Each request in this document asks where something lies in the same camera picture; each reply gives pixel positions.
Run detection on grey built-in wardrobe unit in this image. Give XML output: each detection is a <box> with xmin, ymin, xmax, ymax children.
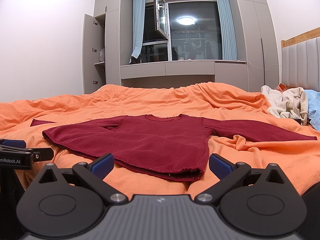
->
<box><xmin>93</xmin><ymin>0</ymin><xmax>281</xmax><ymax>93</ymax></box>

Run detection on orange bed sheet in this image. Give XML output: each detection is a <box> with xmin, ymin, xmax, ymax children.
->
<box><xmin>1</xmin><ymin>82</ymin><xmax>319</xmax><ymax>194</ymax></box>

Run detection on window with open sash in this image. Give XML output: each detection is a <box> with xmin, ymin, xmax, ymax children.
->
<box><xmin>140</xmin><ymin>0</ymin><xmax>222</xmax><ymax>63</ymax></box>

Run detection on small black box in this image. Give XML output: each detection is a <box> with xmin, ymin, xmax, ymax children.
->
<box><xmin>294</xmin><ymin>119</ymin><xmax>302</xmax><ymax>125</ymax></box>

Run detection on dark red long-sleeve shirt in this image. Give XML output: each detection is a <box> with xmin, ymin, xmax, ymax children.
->
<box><xmin>42</xmin><ymin>114</ymin><xmax>309</xmax><ymax>182</ymax></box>

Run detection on left light blue curtain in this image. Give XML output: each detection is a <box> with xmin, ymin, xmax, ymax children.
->
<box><xmin>131</xmin><ymin>0</ymin><xmax>146</xmax><ymax>59</ymax></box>

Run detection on white cable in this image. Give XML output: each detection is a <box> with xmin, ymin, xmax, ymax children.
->
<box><xmin>240</xmin><ymin>58</ymin><xmax>283</xmax><ymax>72</ymax></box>

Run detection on open grey wardrobe door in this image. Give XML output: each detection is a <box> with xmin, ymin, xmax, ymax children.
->
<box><xmin>82</xmin><ymin>14</ymin><xmax>99</xmax><ymax>94</ymax></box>

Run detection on cream white clothes pile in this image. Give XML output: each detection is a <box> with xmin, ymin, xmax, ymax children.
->
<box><xmin>261</xmin><ymin>85</ymin><xmax>308</xmax><ymax>126</ymax></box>

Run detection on grey padded headboard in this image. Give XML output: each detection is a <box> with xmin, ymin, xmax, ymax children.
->
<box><xmin>281</xmin><ymin>28</ymin><xmax>320</xmax><ymax>91</ymax></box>

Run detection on light blue garment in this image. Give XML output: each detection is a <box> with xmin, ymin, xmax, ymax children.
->
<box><xmin>304</xmin><ymin>89</ymin><xmax>320</xmax><ymax>131</ymax></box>

